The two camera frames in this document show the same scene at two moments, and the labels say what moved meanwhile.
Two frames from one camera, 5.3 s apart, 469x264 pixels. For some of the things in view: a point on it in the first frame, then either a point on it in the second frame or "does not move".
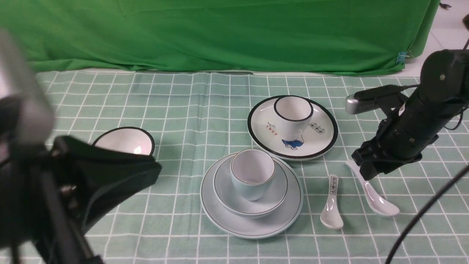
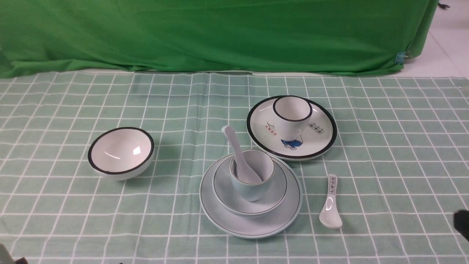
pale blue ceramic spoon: (379, 203) → (244, 176)
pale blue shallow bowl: (225, 190) does not move
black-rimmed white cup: (293, 113) does not move
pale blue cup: (252, 172) does not move
